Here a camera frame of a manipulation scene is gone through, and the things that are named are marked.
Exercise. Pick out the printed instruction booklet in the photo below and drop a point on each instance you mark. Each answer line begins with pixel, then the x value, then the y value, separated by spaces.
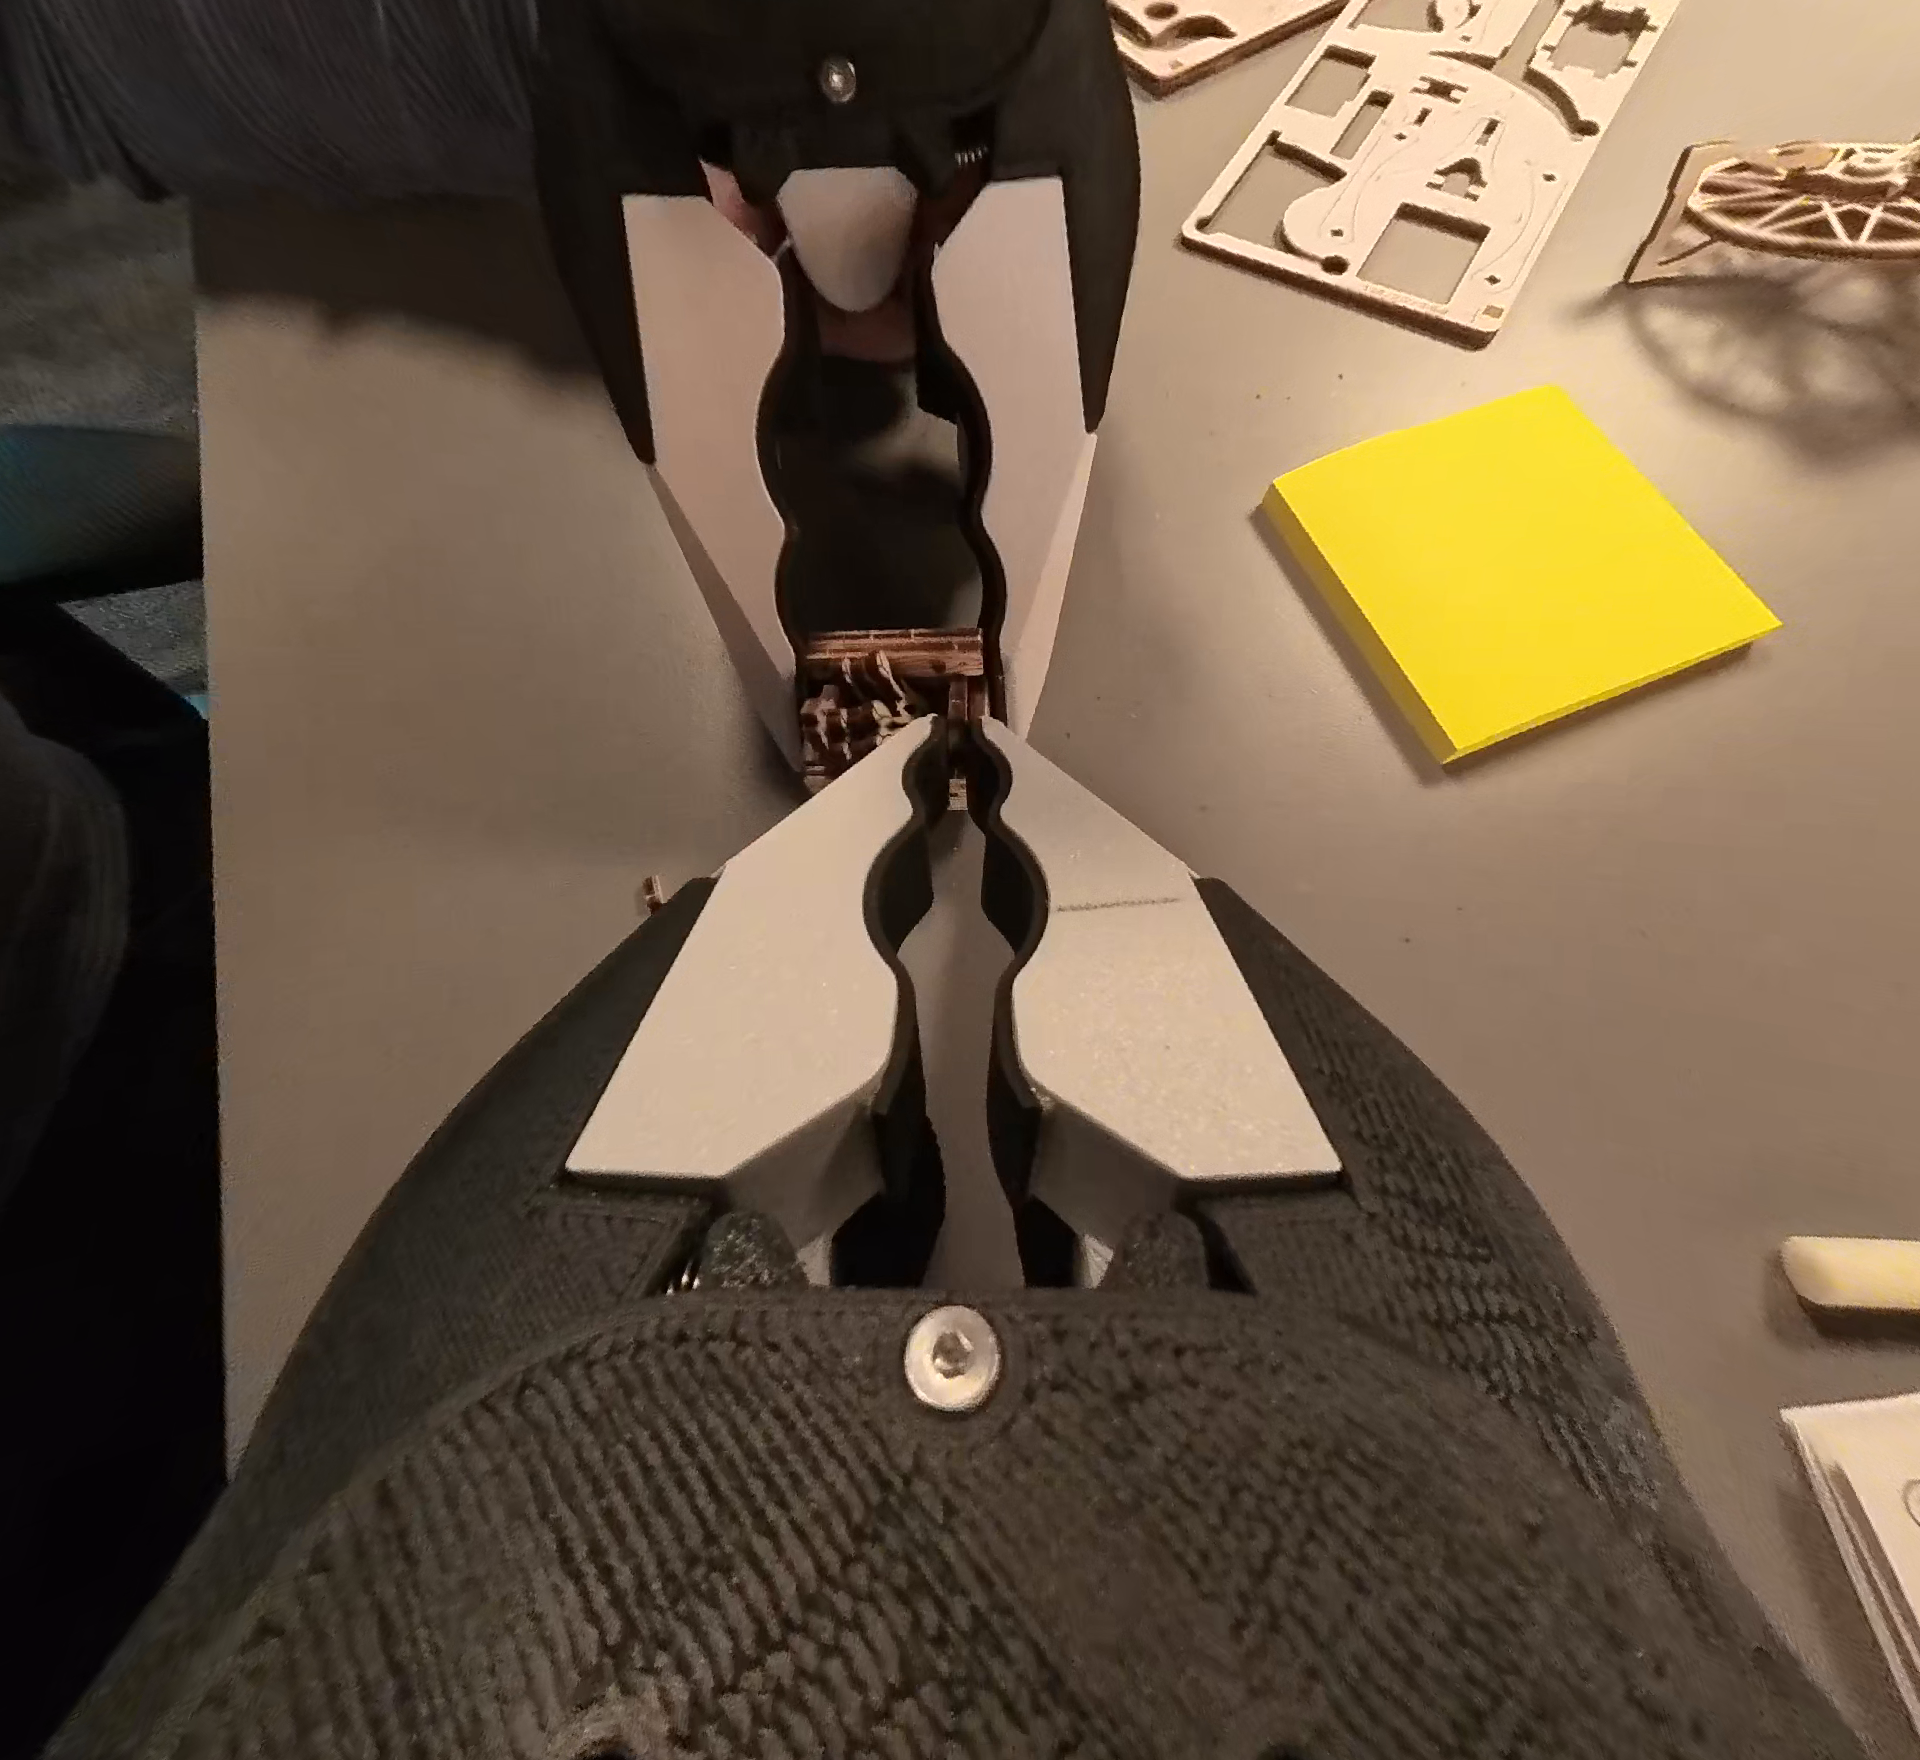
pixel 1868 1504

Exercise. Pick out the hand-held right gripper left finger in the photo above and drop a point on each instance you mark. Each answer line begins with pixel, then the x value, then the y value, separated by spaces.
pixel 721 1040

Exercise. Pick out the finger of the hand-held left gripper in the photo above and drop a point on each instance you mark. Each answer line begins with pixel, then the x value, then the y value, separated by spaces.
pixel 698 365
pixel 1035 365

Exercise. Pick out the pale cylindrical stick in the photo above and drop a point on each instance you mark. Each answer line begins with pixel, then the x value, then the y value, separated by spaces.
pixel 1859 1273

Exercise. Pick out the person's left hand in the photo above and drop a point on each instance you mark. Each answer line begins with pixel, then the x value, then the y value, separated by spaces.
pixel 870 334

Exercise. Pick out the yellow sticky note pad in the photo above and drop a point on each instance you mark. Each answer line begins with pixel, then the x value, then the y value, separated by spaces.
pixel 1515 574

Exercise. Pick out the wooden wheel model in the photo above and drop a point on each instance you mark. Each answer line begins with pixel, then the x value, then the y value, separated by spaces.
pixel 1695 214

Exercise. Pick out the small brown wooden model box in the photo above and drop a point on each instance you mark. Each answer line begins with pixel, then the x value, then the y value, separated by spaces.
pixel 870 718

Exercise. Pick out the person's dark clothing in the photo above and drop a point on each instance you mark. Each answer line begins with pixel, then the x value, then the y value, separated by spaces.
pixel 74 1189

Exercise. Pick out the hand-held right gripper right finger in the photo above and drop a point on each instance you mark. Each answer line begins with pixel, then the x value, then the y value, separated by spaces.
pixel 1184 1040

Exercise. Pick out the black office chair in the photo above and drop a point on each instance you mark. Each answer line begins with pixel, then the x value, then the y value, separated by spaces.
pixel 88 509

